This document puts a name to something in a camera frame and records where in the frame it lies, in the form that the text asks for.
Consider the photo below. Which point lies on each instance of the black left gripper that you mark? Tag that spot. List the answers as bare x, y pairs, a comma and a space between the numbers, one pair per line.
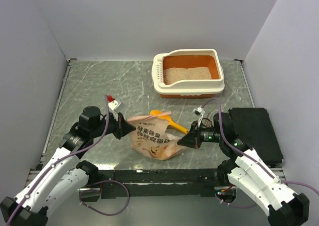
122, 127

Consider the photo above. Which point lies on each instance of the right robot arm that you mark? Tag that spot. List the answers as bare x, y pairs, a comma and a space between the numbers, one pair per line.
247, 171

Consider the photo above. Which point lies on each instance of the pink cat litter bag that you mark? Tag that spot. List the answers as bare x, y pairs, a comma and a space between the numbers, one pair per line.
151, 138

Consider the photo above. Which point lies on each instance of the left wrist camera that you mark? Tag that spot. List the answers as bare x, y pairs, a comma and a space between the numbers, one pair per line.
115, 105

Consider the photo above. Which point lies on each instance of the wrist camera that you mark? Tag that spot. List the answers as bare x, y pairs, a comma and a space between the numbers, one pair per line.
115, 105
199, 111

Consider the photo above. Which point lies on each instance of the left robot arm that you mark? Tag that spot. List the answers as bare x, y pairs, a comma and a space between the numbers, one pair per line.
65, 172

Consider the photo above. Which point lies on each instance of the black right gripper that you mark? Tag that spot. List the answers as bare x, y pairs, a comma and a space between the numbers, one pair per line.
193, 139

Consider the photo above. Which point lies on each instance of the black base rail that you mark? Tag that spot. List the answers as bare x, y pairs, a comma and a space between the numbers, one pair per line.
160, 182

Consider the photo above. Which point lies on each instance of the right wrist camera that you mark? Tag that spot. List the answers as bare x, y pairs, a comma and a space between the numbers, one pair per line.
199, 111

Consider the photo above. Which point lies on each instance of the black case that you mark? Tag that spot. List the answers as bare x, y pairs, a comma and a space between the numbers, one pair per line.
253, 125

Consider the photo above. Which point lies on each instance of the beige cat litter pile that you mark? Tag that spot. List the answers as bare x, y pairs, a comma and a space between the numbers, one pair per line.
173, 75

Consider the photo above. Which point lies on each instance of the yellow litter scoop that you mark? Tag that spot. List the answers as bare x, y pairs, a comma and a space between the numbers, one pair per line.
172, 124

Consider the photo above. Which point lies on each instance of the white orange litter box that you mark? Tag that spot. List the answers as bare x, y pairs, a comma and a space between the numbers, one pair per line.
188, 58

